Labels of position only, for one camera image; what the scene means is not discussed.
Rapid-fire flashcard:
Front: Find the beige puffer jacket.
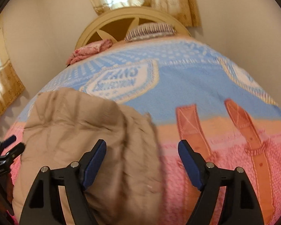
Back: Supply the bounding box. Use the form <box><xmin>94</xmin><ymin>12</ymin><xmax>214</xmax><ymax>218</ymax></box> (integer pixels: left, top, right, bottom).
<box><xmin>13</xmin><ymin>88</ymin><xmax>163</xmax><ymax>224</ymax></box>

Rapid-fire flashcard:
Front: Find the beige patterned side curtain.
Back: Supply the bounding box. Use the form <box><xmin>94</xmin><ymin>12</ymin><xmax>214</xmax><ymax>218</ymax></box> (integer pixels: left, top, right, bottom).
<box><xmin>0</xmin><ymin>29</ymin><xmax>25</xmax><ymax>117</ymax></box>

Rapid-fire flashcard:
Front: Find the blue pink printed bedspread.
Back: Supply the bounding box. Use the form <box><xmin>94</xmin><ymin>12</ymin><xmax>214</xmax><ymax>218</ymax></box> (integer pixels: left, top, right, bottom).
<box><xmin>8</xmin><ymin>37</ymin><xmax>281</xmax><ymax>224</ymax></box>

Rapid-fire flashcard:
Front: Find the pink floral folded blanket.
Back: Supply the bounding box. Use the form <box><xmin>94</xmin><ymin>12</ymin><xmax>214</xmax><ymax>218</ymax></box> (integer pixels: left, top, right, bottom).
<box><xmin>66</xmin><ymin>39</ymin><xmax>113</xmax><ymax>66</ymax></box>

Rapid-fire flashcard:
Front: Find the cream wooden headboard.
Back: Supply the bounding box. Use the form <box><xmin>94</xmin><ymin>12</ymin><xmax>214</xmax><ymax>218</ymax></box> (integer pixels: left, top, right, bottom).
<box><xmin>75</xmin><ymin>7</ymin><xmax>191</xmax><ymax>49</ymax></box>

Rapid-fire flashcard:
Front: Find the striped pillow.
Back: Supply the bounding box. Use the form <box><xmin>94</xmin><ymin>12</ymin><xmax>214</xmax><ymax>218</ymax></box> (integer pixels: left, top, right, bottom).
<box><xmin>124</xmin><ymin>22</ymin><xmax>178</xmax><ymax>42</ymax></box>

